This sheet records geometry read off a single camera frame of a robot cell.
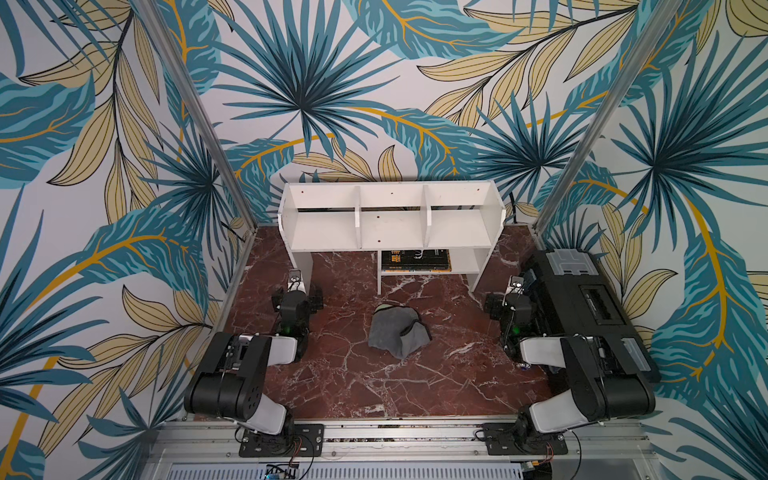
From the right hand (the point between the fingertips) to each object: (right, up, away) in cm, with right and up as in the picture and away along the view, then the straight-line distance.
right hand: (510, 295), depth 93 cm
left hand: (-66, +2, -1) cm, 66 cm away
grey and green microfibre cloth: (-35, -9, -5) cm, 37 cm away
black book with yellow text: (-30, +11, -2) cm, 31 cm away
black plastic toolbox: (+14, +1, -13) cm, 19 cm away
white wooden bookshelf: (-31, +20, -10) cm, 38 cm away
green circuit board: (-66, -40, -23) cm, 80 cm away
